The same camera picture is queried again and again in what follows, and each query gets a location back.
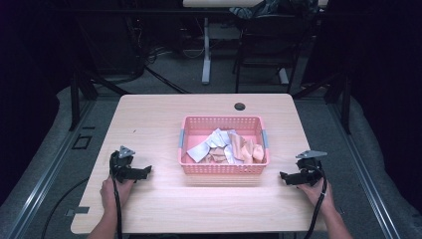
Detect light grey cloth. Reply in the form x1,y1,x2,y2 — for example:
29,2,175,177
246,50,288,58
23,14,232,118
186,127,245,165

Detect black chair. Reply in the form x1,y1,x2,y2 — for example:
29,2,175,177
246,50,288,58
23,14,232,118
231,12,308,95

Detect grey clothing heap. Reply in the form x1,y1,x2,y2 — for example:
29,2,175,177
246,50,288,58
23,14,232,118
228,0,290,20

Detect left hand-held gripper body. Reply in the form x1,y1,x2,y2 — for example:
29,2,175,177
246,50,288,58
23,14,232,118
108,144,141,184

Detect white desk top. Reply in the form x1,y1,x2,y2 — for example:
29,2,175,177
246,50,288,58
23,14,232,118
181,0,266,9

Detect tan cloth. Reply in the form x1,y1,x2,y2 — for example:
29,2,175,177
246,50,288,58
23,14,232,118
206,146,231,164

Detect black metal stand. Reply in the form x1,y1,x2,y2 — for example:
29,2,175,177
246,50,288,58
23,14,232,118
291,69,353,135
67,63,131,132

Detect white desk leg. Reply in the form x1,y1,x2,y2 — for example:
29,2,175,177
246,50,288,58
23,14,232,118
201,16,213,86

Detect pink perforated plastic basket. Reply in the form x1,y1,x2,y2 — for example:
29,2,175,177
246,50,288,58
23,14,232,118
177,115,271,176

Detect peach cloth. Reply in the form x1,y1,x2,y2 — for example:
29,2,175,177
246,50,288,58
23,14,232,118
228,131,266,164

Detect thick black floor cable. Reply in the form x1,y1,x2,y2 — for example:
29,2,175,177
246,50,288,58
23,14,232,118
142,64,192,95

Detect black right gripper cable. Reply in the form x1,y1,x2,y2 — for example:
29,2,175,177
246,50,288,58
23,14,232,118
303,167,328,239

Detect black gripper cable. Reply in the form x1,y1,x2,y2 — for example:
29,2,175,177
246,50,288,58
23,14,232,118
111,177,123,239
303,167,328,239

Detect short white desk foot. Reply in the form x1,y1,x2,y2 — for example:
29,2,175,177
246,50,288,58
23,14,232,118
277,67,291,86

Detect aluminium floor rail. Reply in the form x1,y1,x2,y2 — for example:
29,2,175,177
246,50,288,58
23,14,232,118
326,99,404,239
4,99,98,239

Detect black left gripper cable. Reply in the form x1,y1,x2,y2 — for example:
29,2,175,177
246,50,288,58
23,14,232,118
111,177,123,239

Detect person's left hand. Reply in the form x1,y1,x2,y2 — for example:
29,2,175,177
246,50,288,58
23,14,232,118
100,175,135,214

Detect grey tape strip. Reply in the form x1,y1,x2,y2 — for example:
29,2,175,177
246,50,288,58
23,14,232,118
65,205,91,218

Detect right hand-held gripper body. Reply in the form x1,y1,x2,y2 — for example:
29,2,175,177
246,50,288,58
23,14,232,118
291,149,328,187

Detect person's right hand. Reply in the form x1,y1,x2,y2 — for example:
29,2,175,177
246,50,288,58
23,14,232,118
296,178,336,214

